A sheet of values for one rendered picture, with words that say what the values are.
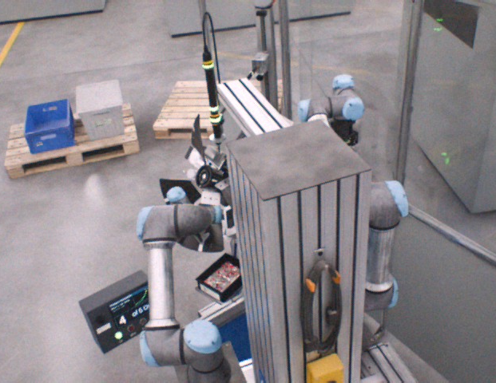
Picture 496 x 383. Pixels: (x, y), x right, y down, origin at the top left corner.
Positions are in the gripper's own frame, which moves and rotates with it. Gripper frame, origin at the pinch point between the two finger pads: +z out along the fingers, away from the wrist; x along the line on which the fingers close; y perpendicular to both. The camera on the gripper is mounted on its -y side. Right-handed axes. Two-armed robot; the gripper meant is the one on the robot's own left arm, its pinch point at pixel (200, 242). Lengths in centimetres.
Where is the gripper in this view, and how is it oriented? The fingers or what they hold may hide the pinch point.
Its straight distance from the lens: 261.2
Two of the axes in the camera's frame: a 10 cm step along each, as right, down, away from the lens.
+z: 3.2, 6.5, 6.9
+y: 7.5, -6.1, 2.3
